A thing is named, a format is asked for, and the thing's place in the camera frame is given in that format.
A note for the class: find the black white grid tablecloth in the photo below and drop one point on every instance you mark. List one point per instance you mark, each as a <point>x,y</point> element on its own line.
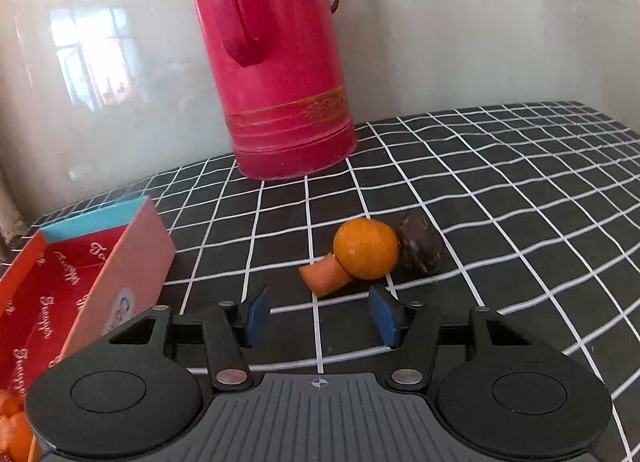
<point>500,192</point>

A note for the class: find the beige curtain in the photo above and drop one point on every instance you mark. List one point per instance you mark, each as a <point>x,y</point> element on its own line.
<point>7,214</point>

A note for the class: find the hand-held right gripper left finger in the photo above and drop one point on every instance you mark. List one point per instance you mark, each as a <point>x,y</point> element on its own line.
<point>255,318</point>

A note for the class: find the orange carrot piece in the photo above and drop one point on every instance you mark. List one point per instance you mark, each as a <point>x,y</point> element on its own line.
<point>325,276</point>

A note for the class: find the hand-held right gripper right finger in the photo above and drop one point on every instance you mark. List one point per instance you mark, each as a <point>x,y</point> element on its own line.
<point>385,318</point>

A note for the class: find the colourful cardboard box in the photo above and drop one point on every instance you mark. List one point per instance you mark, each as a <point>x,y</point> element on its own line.
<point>130,267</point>

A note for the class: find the large orange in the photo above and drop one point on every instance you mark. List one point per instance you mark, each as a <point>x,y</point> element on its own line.
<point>20,437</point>

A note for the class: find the dark water chestnut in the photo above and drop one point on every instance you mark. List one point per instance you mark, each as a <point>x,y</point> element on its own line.
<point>421,244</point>

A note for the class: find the red thermos flask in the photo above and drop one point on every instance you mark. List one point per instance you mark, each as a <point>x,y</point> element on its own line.
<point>280,92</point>

